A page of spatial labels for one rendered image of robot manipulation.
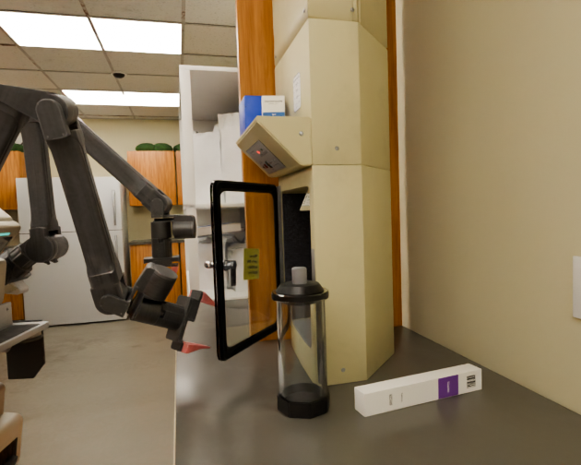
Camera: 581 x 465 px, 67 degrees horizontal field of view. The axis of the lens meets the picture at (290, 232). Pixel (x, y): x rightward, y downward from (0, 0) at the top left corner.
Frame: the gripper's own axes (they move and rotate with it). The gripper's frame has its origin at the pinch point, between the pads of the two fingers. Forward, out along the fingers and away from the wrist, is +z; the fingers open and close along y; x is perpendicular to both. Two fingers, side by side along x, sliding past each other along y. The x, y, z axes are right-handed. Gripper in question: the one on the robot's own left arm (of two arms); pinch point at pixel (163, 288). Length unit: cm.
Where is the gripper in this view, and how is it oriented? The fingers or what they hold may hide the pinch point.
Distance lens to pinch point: 134.6
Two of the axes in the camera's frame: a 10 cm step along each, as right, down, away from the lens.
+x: -2.5, -0.4, 9.7
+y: 9.7, -0.4, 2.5
